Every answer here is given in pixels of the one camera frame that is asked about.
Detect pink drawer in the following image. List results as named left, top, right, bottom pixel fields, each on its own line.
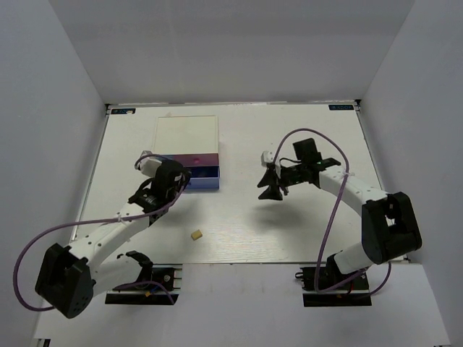
left=164, top=153, right=219, bottom=167

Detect purple blue drawer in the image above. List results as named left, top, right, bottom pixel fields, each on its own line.
left=186, top=166, right=220, bottom=191

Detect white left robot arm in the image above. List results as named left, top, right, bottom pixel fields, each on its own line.
left=35, top=160, right=191, bottom=319

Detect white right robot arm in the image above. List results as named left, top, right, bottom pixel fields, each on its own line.
left=258, top=138, right=422, bottom=293

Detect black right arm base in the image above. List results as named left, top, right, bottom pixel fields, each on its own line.
left=294, top=266, right=372, bottom=308

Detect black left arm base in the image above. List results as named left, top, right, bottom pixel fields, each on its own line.
left=105, top=264, right=183, bottom=306

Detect white drawer cabinet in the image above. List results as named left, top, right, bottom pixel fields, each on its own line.
left=153, top=115, right=218, bottom=155

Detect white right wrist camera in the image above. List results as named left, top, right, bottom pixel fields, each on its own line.
left=260, top=150, right=280, bottom=168

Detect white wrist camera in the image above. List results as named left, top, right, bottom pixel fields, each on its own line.
left=260, top=150, right=280, bottom=168
left=135, top=150, right=163, bottom=177

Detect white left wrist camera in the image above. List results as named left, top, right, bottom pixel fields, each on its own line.
left=135, top=150, right=163, bottom=177

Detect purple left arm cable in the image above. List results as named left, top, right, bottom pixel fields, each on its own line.
left=13, top=153, right=189, bottom=312

